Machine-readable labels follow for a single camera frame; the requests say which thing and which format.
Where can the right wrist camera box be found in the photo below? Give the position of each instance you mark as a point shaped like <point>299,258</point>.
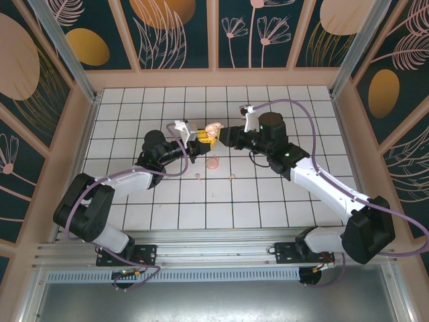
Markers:
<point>249,120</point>

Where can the pink round earbud charging case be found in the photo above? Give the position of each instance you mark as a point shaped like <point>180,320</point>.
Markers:
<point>212,163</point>

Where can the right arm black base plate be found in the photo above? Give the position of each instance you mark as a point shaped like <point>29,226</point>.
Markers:
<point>285,253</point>

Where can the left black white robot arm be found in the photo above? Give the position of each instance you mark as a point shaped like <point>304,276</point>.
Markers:
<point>127,182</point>

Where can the grey metal sheet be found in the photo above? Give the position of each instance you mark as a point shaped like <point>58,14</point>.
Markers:
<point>214,302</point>

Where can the aluminium mounting rail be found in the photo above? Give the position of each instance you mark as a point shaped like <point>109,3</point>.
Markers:
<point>214,246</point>

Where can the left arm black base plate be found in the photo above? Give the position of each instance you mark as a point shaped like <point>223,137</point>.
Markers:
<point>144,253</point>

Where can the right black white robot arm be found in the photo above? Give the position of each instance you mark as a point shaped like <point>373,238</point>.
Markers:
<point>321,184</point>

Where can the beige earbud charging case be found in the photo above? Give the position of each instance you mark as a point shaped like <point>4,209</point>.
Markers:
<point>212,127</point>

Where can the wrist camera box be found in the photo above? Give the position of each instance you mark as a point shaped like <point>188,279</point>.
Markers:
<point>249,120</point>
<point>186,131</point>

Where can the aluminium corner post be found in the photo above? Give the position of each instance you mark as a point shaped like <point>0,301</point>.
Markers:
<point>355,43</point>
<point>70,57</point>

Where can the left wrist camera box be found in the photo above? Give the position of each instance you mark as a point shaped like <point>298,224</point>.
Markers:
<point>186,131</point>

